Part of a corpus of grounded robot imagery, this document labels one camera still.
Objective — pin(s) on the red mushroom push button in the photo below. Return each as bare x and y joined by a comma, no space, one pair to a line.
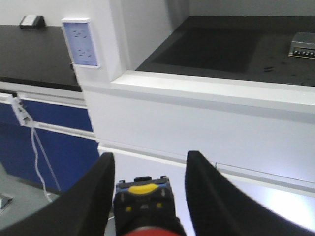
145,203

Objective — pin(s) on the white wall socket panel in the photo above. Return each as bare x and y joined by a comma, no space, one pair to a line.
80,42

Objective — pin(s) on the black desktop socket box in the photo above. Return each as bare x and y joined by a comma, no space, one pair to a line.
32,22

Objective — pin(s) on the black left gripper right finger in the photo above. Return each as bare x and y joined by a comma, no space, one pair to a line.
218,208

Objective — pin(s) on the left mesh power supply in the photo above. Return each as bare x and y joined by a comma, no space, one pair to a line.
303,45

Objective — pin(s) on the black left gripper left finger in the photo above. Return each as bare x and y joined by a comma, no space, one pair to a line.
82,210

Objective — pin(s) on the white power strip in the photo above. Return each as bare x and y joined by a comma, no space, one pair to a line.
13,112

